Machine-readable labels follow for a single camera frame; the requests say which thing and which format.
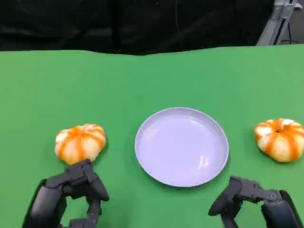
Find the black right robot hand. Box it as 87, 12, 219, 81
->
208, 175, 304, 228

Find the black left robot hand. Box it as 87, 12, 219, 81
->
22, 158, 110, 228

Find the orange and white bread roll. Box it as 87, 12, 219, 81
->
54, 123, 107, 166
254, 118, 304, 163

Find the lilac plate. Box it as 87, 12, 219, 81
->
134, 107, 230, 188

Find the green table cloth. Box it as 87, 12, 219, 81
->
0, 44, 304, 228

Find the black backdrop curtain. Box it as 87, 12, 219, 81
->
0, 0, 276, 56

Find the black cable by frame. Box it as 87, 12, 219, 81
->
286, 22, 294, 45

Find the grey metal frame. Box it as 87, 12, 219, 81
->
256, 0, 304, 46

